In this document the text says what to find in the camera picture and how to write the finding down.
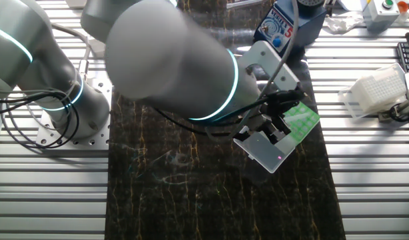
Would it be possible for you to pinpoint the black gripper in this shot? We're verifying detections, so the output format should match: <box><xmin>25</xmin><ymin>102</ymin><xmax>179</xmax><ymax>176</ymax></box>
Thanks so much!
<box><xmin>247</xmin><ymin>103</ymin><xmax>292</xmax><ymax>145</ymax></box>

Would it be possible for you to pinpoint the large translucent pipette tip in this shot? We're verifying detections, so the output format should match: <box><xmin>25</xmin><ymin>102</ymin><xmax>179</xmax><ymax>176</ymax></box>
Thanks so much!
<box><xmin>284</xmin><ymin>111</ymin><xmax>309</xmax><ymax>123</ymax></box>

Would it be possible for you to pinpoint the green pipette tip holder box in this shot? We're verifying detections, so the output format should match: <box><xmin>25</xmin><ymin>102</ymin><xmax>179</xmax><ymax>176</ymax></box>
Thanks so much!
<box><xmin>233</xmin><ymin>101</ymin><xmax>321</xmax><ymax>174</ymax></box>

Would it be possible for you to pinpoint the blue vortex mixer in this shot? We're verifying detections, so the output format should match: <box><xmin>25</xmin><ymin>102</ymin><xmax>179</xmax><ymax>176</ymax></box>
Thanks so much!
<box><xmin>253</xmin><ymin>0</ymin><xmax>328</xmax><ymax>57</ymax></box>

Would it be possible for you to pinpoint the white tip rack clear lid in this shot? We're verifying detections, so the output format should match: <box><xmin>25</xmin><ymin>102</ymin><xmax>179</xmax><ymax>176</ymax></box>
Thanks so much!
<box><xmin>87</xmin><ymin>38</ymin><xmax>107</xmax><ymax>59</ymax></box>
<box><xmin>337</xmin><ymin>62</ymin><xmax>408</xmax><ymax>119</ymax></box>

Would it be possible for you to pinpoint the white crumpled tissue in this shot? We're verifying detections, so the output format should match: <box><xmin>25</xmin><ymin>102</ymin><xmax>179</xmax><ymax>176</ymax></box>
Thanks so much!
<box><xmin>324</xmin><ymin>15</ymin><xmax>364</xmax><ymax>34</ymax></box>

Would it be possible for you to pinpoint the white paper sheet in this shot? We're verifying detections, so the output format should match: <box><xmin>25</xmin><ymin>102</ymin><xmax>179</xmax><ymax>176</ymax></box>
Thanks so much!
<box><xmin>337</xmin><ymin>0</ymin><xmax>362</xmax><ymax>11</ymax></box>

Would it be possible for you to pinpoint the grey button control box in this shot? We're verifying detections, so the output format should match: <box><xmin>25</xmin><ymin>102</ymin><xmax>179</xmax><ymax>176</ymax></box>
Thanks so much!
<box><xmin>360</xmin><ymin>0</ymin><xmax>402</xmax><ymax>33</ymax></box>

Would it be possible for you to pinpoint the black round cable connector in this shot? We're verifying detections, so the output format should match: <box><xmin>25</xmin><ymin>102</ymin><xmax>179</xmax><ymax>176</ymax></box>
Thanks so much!
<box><xmin>267</xmin><ymin>89</ymin><xmax>307</xmax><ymax>107</ymax></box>

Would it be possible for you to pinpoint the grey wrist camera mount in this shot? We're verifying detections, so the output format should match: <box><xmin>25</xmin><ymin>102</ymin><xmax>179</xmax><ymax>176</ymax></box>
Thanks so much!
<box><xmin>237</xmin><ymin>40</ymin><xmax>301</xmax><ymax>93</ymax></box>

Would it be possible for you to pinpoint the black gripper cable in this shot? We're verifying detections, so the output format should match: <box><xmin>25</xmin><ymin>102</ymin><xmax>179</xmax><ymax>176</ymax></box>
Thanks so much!
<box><xmin>154</xmin><ymin>88</ymin><xmax>307</xmax><ymax>137</ymax></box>

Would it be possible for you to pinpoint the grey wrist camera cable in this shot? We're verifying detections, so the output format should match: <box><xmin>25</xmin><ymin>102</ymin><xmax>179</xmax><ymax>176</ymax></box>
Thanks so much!
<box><xmin>204</xmin><ymin>0</ymin><xmax>300</xmax><ymax>143</ymax></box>

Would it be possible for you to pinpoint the metal camera clamp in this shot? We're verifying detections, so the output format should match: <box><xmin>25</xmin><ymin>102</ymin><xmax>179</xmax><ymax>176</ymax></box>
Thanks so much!
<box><xmin>377</xmin><ymin>99</ymin><xmax>409</xmax><ymax>123</ymax></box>

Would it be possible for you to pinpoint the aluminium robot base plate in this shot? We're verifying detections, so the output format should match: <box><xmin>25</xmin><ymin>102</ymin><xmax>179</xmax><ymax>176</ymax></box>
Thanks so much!
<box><xmin>36</xmin><ymin>70</ymin><xmax>115</xmax><ymax>151</ymax></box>

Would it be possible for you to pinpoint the grey robot power cable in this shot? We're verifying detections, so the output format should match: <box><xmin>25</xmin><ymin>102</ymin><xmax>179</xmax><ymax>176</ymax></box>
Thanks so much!
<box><xmin>50</xmin><ymin>23</ymin><xmax>93</xmax><ymax>81</ymax></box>

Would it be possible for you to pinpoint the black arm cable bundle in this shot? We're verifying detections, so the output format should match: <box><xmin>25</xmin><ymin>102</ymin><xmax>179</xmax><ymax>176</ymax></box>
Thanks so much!
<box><xmin>0</xmin><ymin>88</ymin><xmax>81</xmax><ymax>149</ymax></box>

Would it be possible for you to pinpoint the thin grey cable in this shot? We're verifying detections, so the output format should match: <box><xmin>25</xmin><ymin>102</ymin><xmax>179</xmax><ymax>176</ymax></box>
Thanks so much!
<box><xmin>0</xmin><ymin>99</ymin><xmax>59</xmax><ymax>145</ymax></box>

